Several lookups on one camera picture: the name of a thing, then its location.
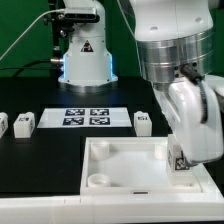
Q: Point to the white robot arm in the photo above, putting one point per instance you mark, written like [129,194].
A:
[174,40]

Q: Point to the white marker sheet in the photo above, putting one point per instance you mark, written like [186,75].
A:
[84,117]

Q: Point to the white L-shaped obstacle fence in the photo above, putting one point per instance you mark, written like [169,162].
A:
[103,210]

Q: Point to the white square tabletop part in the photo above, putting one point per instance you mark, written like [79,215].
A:
[136,166]

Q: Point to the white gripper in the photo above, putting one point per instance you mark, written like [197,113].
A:
[181,104]

